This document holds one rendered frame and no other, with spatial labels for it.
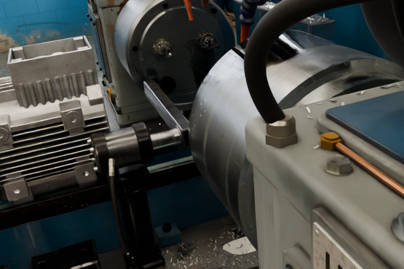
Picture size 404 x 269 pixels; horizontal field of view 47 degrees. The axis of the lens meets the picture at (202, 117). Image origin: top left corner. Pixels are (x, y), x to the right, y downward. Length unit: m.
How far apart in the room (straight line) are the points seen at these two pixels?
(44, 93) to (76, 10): 5.67
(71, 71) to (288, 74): 0.36
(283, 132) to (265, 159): 0.03
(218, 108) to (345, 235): 0.29
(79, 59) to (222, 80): 0.26
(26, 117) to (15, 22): 5.66
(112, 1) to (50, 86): 0.52
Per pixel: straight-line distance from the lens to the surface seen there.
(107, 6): 1.19
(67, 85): 0.72
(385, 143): 0.29
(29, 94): 0.72
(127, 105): 1.26
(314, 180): 0.28
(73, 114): 0.68
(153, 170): 0.78
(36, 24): 6.37
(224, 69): 0.55
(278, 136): 0.31
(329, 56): 0.48
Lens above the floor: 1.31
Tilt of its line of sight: 23 degrees down
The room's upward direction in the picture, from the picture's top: 6 degrees counter-clockwise
